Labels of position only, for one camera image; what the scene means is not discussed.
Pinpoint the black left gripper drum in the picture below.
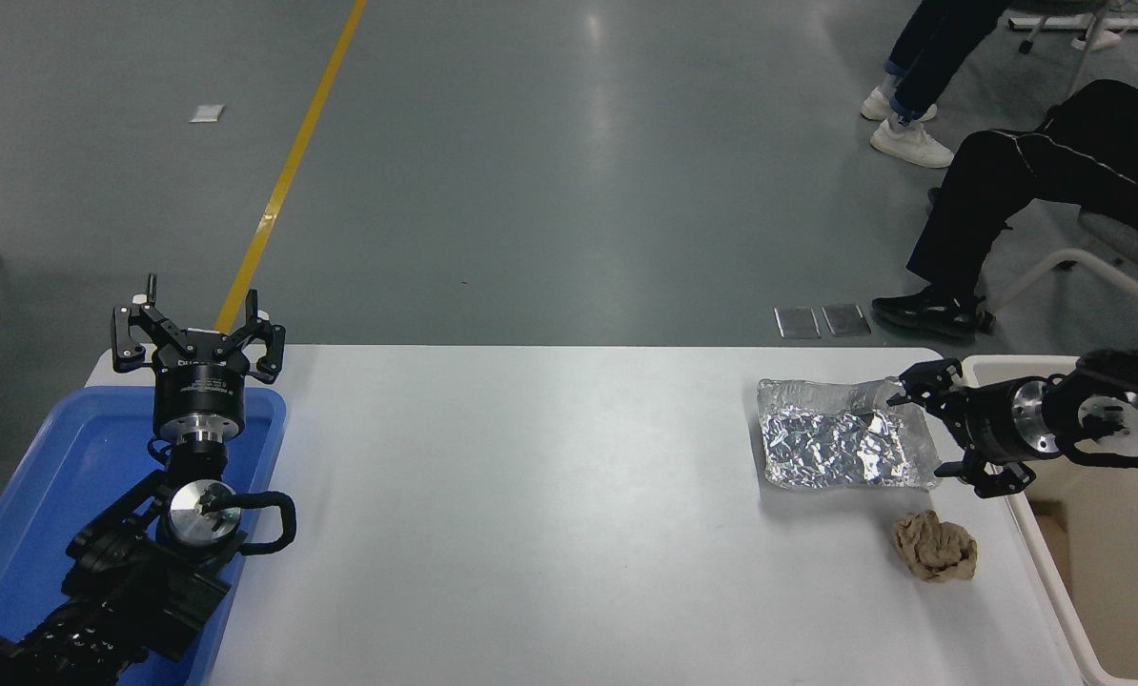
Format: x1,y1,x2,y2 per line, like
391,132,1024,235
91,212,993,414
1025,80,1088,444
153,333,252,440

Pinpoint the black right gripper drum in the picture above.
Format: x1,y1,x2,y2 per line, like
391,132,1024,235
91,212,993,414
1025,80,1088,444
948,380,1028,469

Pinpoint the foil tray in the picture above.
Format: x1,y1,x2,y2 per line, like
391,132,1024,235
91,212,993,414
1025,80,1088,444
756,376,943,492

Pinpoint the crumpled tan paper ball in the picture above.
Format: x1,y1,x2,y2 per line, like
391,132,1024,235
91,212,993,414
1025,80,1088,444
893,510,979,584

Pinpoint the blue plastic tray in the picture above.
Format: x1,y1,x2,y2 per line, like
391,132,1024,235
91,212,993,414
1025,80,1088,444
0,386,289,686

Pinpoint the large pale plastic bin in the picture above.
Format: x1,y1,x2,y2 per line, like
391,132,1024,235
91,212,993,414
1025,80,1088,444
965,355,1138,686

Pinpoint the yellow floor tape line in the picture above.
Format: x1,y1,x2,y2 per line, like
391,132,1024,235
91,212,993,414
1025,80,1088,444
214,0,368,334

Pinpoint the grey white office chair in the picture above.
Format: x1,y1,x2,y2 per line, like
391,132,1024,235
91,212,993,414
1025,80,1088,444
988,208,1138,321

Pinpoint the walking person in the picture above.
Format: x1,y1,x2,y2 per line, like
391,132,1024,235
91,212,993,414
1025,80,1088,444
861,0,1008,170

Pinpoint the seated person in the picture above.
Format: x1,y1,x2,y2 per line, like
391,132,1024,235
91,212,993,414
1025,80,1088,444
871,79,1138,341

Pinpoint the white wheeled chair base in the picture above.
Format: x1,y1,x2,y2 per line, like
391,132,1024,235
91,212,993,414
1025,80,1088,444
1017,0,1128,54

